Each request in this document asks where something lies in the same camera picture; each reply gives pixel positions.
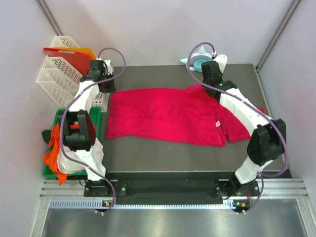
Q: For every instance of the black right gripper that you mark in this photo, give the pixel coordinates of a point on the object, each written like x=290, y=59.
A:
x=219, y=72

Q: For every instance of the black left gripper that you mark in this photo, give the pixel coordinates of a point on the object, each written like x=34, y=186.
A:
x=111, y=89

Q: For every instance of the pink t shirt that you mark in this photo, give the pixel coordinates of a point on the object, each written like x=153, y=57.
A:
x=175, y=115
x=232, y=128

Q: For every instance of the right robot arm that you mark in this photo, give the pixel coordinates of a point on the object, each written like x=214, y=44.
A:
x=267, y=135

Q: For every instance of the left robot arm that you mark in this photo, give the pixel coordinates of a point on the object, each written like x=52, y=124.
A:
x=79, y=147

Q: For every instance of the red orange folder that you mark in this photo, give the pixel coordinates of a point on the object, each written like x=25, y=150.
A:
x=79, y=58

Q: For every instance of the teal cat ear headphones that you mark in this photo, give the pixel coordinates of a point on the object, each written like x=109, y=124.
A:
x=196, y=59

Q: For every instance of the white file organizer rack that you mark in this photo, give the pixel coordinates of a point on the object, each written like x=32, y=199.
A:
x=58, y=78

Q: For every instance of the green plastic bin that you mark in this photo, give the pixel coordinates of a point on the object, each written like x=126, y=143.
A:
x=95, y=116

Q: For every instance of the folded pink t shirt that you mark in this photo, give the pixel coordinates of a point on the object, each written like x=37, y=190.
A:
x=232, y=128

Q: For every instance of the dark green cloth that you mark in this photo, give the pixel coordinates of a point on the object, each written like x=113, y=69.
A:
x=46, y=136

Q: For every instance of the white t shirt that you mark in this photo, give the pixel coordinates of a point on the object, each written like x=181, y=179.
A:
x=69, y=167

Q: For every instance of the orange t shirt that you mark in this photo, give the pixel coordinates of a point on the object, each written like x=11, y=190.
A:
x=50, y=157

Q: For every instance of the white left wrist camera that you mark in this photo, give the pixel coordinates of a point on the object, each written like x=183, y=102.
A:
x=109, y=68

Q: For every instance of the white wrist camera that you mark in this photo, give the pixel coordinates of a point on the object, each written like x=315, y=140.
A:
x=220, y=59
x=109, y=68

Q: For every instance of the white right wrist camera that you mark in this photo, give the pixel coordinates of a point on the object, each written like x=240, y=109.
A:
x=220, y=59

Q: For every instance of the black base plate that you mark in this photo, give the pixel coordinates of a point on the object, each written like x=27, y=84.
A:
x=173, y=192

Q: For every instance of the grey cable duct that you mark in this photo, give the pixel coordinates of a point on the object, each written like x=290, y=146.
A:
x=104, y=204

